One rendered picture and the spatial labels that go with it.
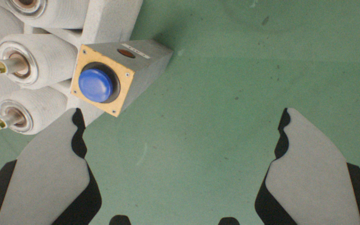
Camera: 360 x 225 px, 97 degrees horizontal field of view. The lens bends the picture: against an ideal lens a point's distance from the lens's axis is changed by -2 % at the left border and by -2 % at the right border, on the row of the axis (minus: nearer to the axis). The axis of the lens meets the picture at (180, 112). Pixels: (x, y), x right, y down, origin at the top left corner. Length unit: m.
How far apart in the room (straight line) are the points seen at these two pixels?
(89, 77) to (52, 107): 0.25
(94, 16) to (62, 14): 0.06
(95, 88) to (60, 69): 0.19
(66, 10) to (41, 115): 0.21
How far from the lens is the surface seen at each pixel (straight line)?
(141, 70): 0.23
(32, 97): 0.44
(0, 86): 0.52
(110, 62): 0.22
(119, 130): 0.66
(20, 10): 0.37
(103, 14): 0.38
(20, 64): 0.39
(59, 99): 0.47
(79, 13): 0.38
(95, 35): 0.38
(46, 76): 0.38
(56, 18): 0.35
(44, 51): 0.38
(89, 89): 0.22
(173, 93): 0.54
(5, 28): 0.47
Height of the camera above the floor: 0.50
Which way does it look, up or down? 64 degrees down
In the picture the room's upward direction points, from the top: 164 degrees counter-clockwise
